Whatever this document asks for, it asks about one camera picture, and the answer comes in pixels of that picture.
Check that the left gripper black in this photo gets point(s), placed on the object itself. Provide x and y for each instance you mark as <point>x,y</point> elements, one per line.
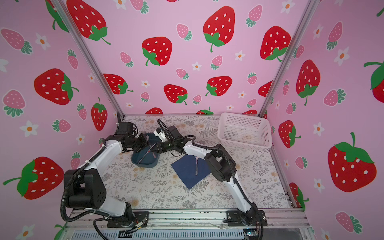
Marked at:
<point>145,142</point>

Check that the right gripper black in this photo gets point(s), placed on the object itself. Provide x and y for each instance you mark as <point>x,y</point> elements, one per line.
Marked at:
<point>160,149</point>

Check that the silver fork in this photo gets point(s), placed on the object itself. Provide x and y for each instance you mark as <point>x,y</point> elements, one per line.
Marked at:
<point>197,168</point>

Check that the silver spoon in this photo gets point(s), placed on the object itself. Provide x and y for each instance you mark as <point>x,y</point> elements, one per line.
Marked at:
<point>149,150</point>

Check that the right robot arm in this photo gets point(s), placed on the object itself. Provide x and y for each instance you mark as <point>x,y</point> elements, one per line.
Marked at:
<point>223,168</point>

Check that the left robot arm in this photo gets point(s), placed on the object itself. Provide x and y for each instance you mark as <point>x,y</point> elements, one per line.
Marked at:
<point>84,190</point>

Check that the blue paper napkin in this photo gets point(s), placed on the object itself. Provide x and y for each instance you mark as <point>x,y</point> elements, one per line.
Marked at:
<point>185,168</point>

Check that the dark teal plastic bin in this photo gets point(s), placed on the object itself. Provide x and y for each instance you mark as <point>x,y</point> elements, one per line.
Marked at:
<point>146,158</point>

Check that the white plastic basket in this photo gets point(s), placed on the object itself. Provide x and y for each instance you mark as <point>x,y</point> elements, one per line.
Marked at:
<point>244,131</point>

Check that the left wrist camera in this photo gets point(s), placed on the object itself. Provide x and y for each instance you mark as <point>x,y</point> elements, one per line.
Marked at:
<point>127,128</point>

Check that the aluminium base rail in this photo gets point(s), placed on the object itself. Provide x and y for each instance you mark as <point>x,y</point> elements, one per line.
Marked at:
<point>195,224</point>

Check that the aluminium corner post left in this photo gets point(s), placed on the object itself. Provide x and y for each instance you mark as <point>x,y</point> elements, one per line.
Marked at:
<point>78,38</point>

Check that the aluminium corner post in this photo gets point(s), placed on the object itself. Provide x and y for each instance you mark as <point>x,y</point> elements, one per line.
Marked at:
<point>296,38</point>
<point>78,38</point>

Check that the aluminium corner post right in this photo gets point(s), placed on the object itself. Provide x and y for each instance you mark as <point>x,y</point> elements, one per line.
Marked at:
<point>296,38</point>

